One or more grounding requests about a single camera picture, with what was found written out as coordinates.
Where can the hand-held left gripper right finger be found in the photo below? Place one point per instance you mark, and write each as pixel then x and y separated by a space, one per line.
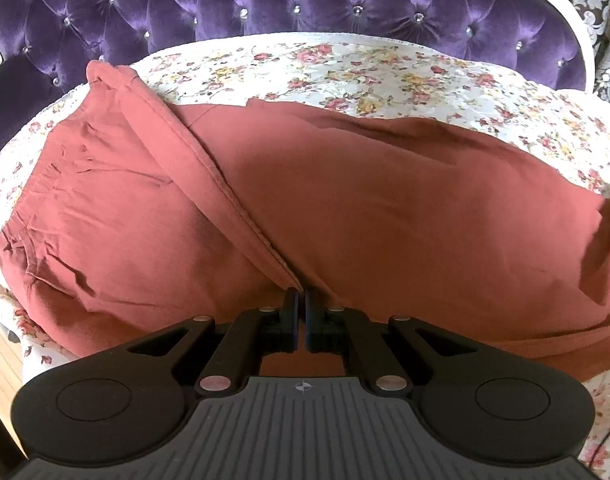
pixel 312 310

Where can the rust red pants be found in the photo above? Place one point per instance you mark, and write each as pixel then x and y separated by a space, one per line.
pixel 385 200

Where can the floral bedsheet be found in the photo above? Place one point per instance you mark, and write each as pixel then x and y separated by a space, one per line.
pixel 385 75

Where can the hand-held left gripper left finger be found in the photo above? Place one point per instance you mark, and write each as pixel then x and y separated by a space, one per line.
pixel 291 310

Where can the purple tufted headboard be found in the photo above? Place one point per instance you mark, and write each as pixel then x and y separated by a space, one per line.
pixel 235 5

